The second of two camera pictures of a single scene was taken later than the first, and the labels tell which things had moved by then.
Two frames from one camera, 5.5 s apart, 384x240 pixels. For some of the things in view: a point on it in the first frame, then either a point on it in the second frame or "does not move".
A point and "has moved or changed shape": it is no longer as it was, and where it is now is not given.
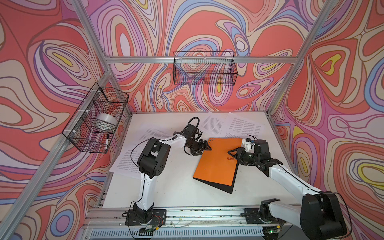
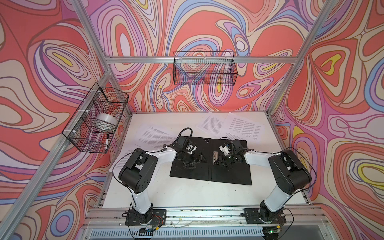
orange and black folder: x=217 y=168 has moved or changed shape
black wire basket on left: x=93 y=126 does not move
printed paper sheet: x=213 y=123 does not move
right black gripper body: x=249 y=157 -> x=228 y=160
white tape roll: x=105 y=121 does not move
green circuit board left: x=145 y=230 does not move
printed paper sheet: x=127 y=162 does not move
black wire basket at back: x=206 y=68 does not move
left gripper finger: x=196 y=152 -> x=202 y=158
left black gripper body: x=196 y=146 -> x=187 y=159
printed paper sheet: x=237 y=126 does not move
